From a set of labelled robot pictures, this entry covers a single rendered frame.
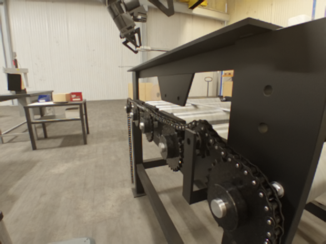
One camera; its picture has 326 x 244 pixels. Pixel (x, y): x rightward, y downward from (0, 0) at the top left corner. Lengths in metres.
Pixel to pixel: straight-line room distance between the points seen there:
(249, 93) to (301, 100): 0.09
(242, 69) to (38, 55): 11.26
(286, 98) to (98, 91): 10.65
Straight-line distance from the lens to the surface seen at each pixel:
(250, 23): 0.29
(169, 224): 0.99
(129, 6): 0.76
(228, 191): 0.30
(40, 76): 11.31
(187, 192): 0.44
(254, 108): 0.33
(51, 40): 11.35
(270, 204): 0.28
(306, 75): 0.28
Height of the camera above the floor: 1.07
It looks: 14 degrees down
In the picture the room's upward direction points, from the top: straight up
